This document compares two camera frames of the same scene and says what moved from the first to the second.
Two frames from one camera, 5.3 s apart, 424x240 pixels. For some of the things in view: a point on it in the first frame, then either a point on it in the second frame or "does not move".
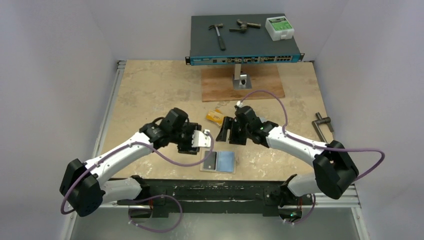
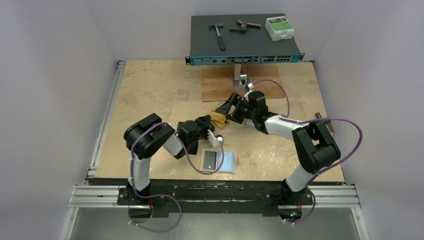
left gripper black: (190, 129) does not move
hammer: (217, 26) does not move
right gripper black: (236, 131) to (236, 108)
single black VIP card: (210, 163) does not move
